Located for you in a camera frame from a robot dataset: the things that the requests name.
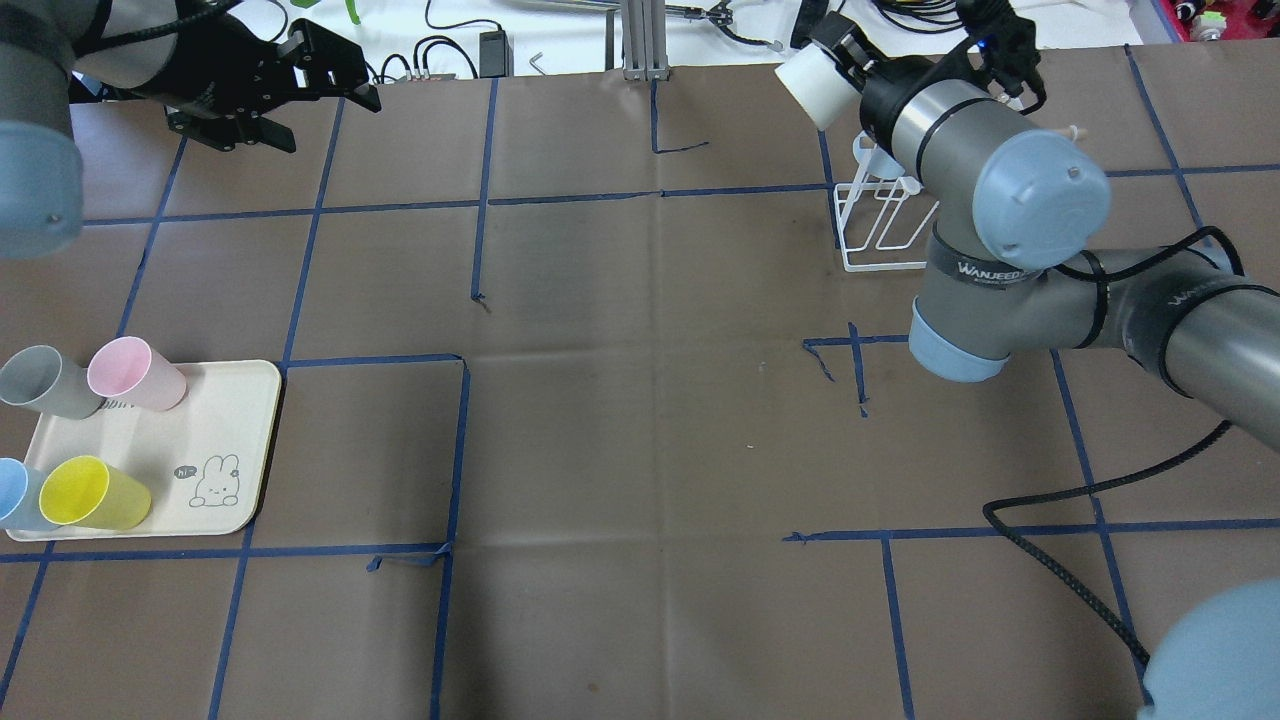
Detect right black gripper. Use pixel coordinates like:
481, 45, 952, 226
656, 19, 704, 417
808, 12, 881, 91

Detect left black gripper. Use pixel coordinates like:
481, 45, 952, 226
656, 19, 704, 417
160, 15, 381, 152

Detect white ikea cup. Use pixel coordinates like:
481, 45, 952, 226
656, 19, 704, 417
774, 44, 861, 131

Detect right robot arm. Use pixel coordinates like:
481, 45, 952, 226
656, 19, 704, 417
778, 1, 1277, 496

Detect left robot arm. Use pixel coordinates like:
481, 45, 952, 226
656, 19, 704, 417
1, 1, 381, 259

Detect pink ikea cup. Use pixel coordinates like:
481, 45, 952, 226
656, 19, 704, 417
87, 336, 189, 411

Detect grey ikea cup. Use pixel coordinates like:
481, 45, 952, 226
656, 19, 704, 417
1, 345, 105, 420

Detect yellow ikea cup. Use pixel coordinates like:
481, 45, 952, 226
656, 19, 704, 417
38, 455, 152, 530

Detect light blue cup rear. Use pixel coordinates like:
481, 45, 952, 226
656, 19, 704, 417
1, 457, 61, 532

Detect black power brick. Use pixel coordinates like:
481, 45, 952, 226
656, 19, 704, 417
477, 29, 515, 78

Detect cream serving tray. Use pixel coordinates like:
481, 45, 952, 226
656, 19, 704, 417
8, 359, 282, 542

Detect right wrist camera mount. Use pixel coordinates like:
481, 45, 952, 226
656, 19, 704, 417
941, 1, 1047, 115

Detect white wire cup rack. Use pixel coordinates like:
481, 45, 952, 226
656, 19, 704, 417
832, 126, 1087, 273

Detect aluminium frame post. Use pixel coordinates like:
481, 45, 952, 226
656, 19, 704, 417
620, 0, 669, 81

